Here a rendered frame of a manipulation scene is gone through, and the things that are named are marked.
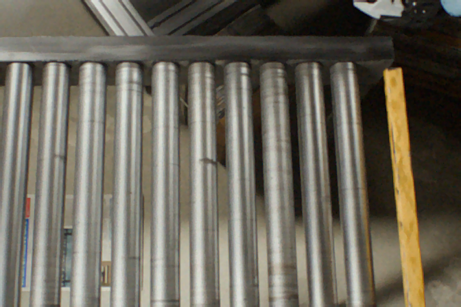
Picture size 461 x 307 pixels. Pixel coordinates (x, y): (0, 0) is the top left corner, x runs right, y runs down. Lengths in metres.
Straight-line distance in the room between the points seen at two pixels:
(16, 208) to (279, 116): 0.47
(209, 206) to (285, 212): 0.13
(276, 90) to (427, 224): 0.98
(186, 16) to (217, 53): 0.69
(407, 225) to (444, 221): 0.92
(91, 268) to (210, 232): 0.20
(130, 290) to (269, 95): 0.41
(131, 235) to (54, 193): 0.15
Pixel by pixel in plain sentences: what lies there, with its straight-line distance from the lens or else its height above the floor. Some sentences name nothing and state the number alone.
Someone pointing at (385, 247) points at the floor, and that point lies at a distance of 1.90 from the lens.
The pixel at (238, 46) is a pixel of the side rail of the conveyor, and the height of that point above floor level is 0.80.
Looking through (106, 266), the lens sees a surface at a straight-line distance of 1.83.
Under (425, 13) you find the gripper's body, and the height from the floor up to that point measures 0.79.
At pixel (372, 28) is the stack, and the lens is 1.73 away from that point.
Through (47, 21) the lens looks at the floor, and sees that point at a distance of 2.09.
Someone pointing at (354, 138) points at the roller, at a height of 0.80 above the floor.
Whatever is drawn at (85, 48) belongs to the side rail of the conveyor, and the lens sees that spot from 1.13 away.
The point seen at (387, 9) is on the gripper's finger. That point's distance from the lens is 1.22.
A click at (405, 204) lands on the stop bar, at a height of 0.82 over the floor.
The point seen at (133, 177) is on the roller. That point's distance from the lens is 1.04.
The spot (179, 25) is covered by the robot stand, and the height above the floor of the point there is 0.23.
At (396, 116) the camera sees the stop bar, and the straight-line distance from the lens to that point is 1.10.
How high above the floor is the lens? 1.81
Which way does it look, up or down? 74 degrees down
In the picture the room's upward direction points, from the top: 11 degrees clockwise
